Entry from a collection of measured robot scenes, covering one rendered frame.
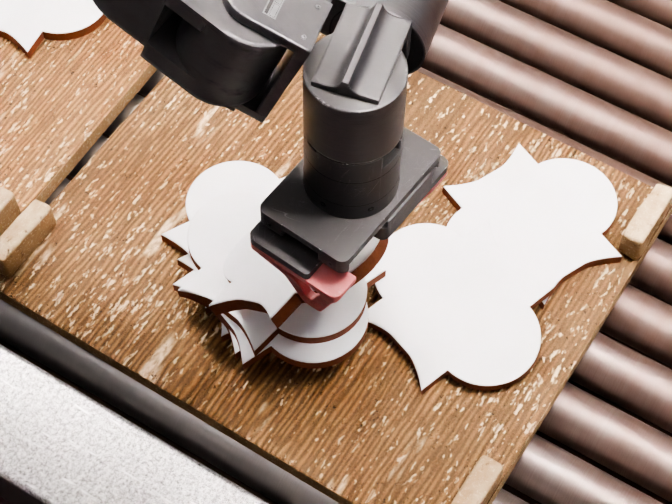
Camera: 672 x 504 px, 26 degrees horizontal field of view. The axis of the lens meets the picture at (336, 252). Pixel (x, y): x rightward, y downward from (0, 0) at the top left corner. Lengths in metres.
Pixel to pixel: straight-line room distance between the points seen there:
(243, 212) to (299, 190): 0.21
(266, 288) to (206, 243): 0.10
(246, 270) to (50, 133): 0.26
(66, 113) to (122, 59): 0.07
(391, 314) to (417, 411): 0.08
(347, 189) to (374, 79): 0.08
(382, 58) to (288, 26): 0.06
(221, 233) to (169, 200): 0.09
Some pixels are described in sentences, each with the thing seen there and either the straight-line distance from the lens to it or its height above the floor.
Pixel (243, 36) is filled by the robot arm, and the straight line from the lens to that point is 0.76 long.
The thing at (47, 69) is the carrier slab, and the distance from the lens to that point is 1.23.
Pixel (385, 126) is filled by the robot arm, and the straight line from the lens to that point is 0.79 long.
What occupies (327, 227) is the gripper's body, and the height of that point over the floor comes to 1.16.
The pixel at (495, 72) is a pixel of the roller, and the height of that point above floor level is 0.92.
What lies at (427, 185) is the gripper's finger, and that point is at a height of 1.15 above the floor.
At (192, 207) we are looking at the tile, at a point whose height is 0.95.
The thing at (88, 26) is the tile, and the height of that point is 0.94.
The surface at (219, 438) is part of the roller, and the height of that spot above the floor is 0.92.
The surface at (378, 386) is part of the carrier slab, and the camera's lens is 1.05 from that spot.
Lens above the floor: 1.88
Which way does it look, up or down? 58 degrees down
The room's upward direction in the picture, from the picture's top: straight up
